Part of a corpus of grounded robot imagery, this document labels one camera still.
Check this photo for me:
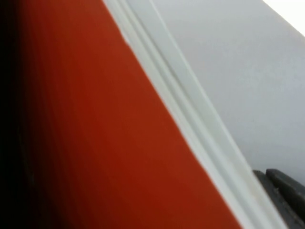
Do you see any red cover brochure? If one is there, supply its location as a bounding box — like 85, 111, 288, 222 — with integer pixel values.
0, 0, 241, 229

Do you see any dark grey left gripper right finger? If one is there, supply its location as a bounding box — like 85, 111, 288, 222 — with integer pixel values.
265, 168, 305, 216

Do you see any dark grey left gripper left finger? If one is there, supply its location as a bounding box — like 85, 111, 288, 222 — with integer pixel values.
252, 169, 305, 229

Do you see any AgileX robot cover brochure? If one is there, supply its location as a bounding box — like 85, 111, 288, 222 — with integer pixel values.
103, 0, 305, 229

